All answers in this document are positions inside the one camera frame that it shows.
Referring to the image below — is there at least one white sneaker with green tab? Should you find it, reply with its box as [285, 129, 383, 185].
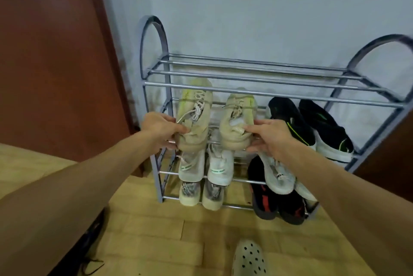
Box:
[206, 143, 235, 187]
[178, 148, 206, 183]

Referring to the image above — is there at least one grey metal shoe rack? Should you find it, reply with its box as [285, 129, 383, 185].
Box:
[139, 15, 413, 212]

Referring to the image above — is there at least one brown wooden door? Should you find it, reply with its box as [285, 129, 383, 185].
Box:
[0, 0, 143, 178]

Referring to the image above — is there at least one person's left forearm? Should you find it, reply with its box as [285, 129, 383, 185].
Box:
[0, 131, 162, 276]

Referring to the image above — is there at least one person's right hand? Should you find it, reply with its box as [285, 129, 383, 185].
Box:
[242, 119, 306, 166]

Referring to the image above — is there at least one black sneaker with green stripe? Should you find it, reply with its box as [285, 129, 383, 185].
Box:
[298, 99, 355, 163]
[268, 97, 317, 152]

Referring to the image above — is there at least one black laced shoe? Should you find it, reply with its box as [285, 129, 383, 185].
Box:
[55, 207, 106, 276]

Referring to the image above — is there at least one black sneaker with red stripes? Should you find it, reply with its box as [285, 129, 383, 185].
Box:
[247, 156, 280, 221]
[277, 188, 308, 225]

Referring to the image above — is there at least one person's left hand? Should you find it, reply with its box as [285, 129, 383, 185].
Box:
[140, 112, 191, 158]

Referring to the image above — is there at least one person's right forearm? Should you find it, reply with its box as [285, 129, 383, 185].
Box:
[274, 147, 413, 276]

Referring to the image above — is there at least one brown wooden cabinet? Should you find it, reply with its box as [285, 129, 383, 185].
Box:
[353, 120, 413, 204]

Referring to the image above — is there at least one white perforated clog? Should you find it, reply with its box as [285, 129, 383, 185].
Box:
[232, 239, 268, 276]

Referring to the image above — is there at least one cream grey patterned sneaker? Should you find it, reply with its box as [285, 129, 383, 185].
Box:
[201, 178, 226, 211]
[179, 180, 202, 207]

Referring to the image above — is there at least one beige sneaker with white laces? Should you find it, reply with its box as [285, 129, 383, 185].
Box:
[175, 77, 214, 153]
[219, 88, 259, 151]

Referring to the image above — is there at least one white grey laced sneaker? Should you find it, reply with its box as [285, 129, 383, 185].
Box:
[293, 178, 319, 203]
[257, 151, 296, 195]

